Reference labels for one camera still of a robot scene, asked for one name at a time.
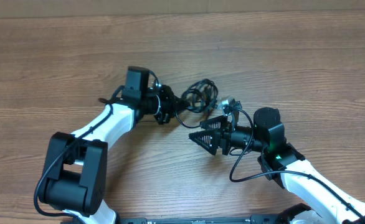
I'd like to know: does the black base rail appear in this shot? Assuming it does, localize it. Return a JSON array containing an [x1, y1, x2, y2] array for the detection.
[[110, 214, 293, 224]]

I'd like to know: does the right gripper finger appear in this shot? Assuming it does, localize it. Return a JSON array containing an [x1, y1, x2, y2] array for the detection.
[[200, 115, 230, 129], [189, 129, 225, 156]]

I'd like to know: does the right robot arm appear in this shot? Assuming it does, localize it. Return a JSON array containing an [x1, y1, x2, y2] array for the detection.
[[189, 107, 365, 223]]

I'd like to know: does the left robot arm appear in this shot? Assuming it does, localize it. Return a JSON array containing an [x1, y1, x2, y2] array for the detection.
[[33, 66, 189, 223]]

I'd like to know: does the black usb cable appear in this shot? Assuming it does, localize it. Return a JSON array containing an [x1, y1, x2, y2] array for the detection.
[[173, 78, 219, 129]]

